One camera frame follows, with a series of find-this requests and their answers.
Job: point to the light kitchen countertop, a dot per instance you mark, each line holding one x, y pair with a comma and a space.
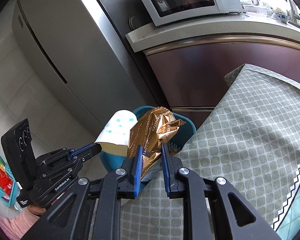
190, 33

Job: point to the person's left hand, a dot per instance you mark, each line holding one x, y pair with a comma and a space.
38, 209

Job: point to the white dotted paper cup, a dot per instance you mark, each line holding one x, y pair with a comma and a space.
115, 130

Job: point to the glass jar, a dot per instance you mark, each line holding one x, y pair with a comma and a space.
263, 0

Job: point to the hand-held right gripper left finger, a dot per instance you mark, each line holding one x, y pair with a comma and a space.
137, 172

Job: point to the blue patterned bowl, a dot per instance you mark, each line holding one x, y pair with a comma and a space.
282, 17

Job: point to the grey refrigerator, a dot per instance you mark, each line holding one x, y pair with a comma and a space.
77, 42

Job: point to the teal plastic bin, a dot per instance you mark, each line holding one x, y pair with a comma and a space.
112, 160

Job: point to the red snack packet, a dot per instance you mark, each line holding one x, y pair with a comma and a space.
2, 180

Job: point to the clear glass container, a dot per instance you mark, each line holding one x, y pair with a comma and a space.
256, 10

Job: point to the white microwave oven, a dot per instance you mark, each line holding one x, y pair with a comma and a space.
180, 0

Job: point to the white plastic bags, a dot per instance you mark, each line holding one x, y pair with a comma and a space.
277, 8

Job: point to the white foam fruit net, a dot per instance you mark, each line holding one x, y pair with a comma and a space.
174, 147

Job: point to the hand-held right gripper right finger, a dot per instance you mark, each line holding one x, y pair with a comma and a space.
166, 172

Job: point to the patterned tablecloth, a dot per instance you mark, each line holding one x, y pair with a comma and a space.
252, 142

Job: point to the round grey disc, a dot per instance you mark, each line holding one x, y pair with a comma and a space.
134, 23

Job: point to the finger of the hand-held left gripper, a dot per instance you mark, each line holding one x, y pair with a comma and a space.
81, 148
90, 152

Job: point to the gold foil wrapper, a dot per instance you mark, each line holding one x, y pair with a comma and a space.
152, 135

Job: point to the brown base cabinets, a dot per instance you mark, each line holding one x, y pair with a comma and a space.
202, 75

